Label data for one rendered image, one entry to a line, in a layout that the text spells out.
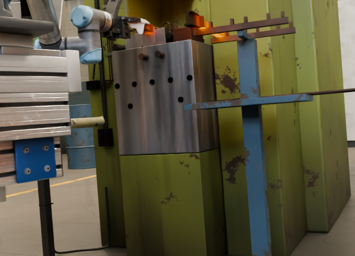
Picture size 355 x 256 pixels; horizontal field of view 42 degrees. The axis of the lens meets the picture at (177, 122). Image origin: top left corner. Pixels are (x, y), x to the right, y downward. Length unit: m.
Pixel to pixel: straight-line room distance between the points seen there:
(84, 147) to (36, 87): 5.53
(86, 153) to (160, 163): 4.61
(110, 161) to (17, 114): 1.38
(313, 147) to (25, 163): 1.63
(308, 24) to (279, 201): 0.89
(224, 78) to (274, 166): 0.42
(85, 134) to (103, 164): 4.17
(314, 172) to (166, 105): 0.86
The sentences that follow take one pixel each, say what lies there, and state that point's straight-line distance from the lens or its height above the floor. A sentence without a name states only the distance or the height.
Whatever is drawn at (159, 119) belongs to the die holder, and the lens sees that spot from 1.89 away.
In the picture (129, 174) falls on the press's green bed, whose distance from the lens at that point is 1.99.
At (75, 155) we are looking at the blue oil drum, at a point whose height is 0.19.
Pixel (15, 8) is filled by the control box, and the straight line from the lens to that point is 2.30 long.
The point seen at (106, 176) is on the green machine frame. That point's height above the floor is 0.35.
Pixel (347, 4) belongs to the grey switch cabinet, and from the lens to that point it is 7.15.
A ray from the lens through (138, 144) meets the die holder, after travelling 1.95.
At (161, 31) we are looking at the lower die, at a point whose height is 0.98.
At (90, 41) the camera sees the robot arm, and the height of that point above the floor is 0.89.
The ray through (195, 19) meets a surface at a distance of 1.51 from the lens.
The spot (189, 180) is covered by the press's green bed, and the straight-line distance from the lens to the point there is 1.86.
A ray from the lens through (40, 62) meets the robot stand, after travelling 0.98.
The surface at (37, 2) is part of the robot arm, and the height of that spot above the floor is 0.99.
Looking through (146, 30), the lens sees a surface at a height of 0.98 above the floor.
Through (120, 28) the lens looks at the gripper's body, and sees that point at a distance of 1.77.
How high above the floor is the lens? 0.61
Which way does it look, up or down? 1 degrees down
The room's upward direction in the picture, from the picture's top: 4 degrees counter-clockwise
